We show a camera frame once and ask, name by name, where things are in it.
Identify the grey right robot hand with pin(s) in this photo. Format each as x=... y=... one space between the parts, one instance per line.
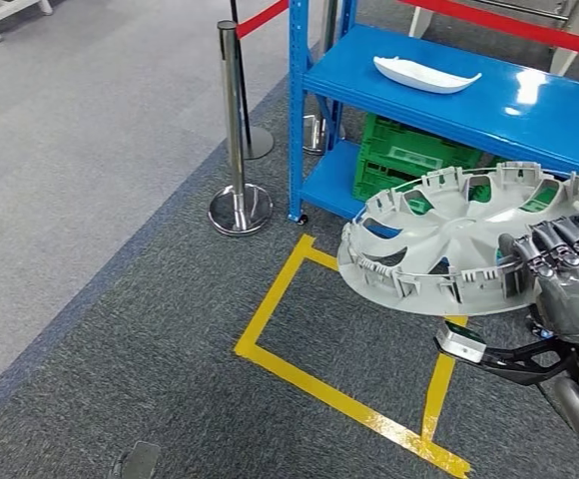
x=574 y=291

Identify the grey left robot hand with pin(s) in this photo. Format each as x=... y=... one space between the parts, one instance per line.
x=137 y=459

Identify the grey plastic hubcap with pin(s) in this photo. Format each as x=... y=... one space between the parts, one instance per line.
x=449 y=231

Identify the blue metal shelf rack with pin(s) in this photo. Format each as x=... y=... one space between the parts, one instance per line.
x=519 y=109

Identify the red barrier belt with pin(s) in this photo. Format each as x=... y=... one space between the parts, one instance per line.
x=261 y=16
x=519 y=28

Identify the black camera bracket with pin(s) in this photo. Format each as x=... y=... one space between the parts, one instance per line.
x=524 y=363

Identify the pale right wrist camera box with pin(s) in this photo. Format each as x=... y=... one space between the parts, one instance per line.
x=459 y=342

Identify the yellow floor tape frame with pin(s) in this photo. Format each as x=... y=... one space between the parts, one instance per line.
x=267 y=301

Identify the chrome stanchion post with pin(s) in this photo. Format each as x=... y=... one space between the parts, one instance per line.
x=326 y=66
x=240 y=205

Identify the black stanchion post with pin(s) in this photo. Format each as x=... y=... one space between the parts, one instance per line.
x=258 y=142

